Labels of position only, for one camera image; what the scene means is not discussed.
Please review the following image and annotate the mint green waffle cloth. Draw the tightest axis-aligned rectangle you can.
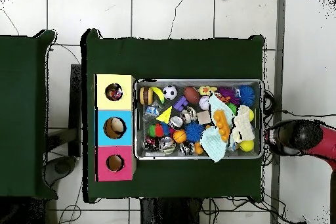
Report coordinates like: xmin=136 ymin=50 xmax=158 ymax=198
xmin=200 ymin=93 xmax=236 ymax=163

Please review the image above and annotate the cream waffle cloth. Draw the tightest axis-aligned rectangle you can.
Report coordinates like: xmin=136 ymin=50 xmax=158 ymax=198
xmin=232 ymin=104 xmax=256 ymax=143

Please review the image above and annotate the wooden box with three holes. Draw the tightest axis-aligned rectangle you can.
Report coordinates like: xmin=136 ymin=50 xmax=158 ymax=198
xmin=94 ymin=73 xmax=137 ymax=182

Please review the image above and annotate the clear mesh bin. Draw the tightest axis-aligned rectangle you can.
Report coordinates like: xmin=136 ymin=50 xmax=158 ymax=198
xmin=134 ymin=78 xmax=264 ymax=160

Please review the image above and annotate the yellow cheese wedge toy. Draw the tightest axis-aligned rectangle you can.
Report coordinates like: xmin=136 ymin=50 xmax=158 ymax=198
xmin=156 ymin=105 xmax=173 ymax=124

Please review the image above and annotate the small soccer ball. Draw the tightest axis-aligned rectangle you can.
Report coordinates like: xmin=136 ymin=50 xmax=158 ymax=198
xmin=162 ymin=84 xmax=179 ymax=101

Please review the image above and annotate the yellow banana toy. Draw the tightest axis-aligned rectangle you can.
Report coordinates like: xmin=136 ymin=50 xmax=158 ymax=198
xmin=150 ymin=86 xmax=165 ymax=104

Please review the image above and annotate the wooden yo-yo toy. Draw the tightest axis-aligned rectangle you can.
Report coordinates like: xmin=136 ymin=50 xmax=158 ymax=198
xmin=138 ymin=86 xmax=154 ymax=106

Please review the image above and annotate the brown toy football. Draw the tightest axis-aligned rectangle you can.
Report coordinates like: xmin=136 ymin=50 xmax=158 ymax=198
xmin=183 ymin=86 xmax=201 ymax=104

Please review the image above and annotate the dark green table cloth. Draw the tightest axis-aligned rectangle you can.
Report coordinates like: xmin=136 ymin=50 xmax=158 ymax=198
xmin=0 ymin=29 xmax=58 ymax=201
xmin=81 ymin=28 xmax=266 ymax=204

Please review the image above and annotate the orange plastic block toy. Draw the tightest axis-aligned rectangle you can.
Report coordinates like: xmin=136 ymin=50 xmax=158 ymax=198
xmin=213 ymin=110 xmax=231 ymax=142

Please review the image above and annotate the purple spiky rubber toy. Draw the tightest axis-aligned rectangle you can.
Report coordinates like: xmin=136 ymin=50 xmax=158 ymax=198
xmin=217 ymin=86 xmax=241 ymax=105

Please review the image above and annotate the blue spiky ball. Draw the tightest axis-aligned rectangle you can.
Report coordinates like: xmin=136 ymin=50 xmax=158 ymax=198
xmin=238 ymin=84 xmax=256 ymax=108

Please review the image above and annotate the black metal stand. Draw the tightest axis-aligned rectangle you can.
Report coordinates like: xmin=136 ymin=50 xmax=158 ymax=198
xmin=45 ymin=63 xmax=83 ymax=158

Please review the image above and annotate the dark grey rounded base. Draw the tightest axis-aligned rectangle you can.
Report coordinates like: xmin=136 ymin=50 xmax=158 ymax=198
xmin=43 ymin=155 xmax=78 ymax=187

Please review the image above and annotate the black cable bundle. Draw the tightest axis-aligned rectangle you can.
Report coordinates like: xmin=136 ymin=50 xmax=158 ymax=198
xmin=262 ymin=89 xmax=276 ymax=167

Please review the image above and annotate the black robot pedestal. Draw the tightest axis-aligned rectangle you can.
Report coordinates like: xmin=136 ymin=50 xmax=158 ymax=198
xmin=140 ymin=198 xmax=211 ymax=224

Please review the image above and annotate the grey floor cable duct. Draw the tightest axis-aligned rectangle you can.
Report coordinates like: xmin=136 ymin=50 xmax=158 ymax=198
xmin=270 ymin=0 xmax=286 ymax=224

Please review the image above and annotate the long black floor cable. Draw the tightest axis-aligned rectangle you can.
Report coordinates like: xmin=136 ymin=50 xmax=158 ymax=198
xmin=263 ymin=109 xmax=336 ymax=118

